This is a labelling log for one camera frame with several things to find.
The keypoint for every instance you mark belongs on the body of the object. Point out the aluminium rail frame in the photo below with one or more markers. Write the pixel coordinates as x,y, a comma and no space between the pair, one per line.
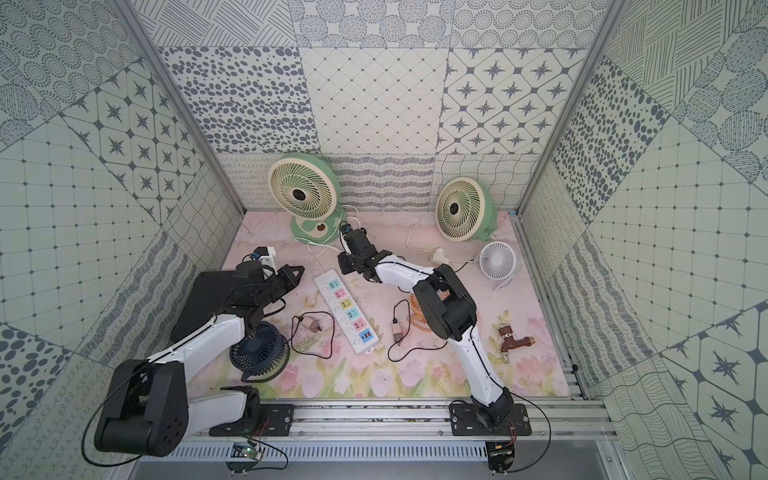
555,418

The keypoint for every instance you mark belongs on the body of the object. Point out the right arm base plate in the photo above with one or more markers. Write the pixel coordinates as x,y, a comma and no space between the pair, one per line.
471,420

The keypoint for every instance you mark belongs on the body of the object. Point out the white cylindrical adapter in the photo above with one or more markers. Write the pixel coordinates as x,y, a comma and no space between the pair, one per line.
438,256

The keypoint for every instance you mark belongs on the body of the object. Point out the orange small fan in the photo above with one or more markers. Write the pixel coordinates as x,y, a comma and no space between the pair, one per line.
417,314

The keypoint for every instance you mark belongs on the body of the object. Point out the large green fan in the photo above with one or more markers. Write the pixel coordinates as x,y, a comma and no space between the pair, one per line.
306,187
465,211

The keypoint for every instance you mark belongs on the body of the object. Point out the large green fan left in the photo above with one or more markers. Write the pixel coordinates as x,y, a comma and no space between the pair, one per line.
306,187

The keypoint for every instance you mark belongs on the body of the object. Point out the brown pink handheld fan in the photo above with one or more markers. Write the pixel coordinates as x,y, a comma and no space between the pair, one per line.
510,342

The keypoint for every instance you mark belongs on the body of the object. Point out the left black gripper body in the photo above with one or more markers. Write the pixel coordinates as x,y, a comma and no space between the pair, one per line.
271,283

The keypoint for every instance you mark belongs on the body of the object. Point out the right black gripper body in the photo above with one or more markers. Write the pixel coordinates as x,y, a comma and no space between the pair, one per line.
349,262

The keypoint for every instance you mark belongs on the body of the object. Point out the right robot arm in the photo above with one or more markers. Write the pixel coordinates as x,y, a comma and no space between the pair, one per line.
448,308

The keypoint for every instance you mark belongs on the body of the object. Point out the small white desk fan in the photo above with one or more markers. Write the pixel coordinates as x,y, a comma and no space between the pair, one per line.
498,261

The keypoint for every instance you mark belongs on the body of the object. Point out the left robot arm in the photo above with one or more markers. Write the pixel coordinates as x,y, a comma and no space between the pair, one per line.
149,408

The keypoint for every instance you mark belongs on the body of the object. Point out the dark blue small fan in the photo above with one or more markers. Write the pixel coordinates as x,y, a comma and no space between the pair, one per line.
261,355

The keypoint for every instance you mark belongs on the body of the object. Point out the large green fan right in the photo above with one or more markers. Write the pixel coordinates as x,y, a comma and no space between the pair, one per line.
465,211

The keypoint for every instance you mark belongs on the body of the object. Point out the black box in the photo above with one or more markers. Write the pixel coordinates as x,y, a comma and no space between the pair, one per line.
211,294

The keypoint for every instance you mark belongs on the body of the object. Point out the white power strip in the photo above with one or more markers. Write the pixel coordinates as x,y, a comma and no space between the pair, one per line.
355,326

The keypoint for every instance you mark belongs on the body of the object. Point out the floral pink table mat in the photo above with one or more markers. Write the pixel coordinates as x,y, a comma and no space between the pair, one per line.
407,362

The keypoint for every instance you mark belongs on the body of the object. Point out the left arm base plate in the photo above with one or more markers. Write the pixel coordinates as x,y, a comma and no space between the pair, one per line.
271,420

